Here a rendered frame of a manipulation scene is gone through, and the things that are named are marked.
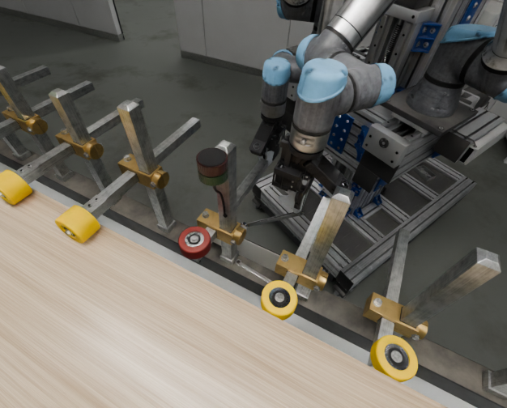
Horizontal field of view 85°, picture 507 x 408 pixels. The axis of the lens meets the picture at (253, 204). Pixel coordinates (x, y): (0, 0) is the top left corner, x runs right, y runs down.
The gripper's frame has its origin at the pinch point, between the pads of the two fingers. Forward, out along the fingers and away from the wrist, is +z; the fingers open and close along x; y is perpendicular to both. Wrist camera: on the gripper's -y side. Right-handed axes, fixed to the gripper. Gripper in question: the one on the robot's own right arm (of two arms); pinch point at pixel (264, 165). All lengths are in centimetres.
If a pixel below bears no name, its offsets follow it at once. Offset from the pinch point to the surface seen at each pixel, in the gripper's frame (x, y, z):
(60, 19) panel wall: 414, 207, 72
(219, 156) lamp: -5.4, -36.3, -32.4
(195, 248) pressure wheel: -2.0, -44.3, -8.0
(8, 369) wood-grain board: 13, -81, -7
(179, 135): 23.9, -15.1, -13.4
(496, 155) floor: -137, 203, 83
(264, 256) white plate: -15.1, -30.2, 6.4
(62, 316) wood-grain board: 12, -70, -7
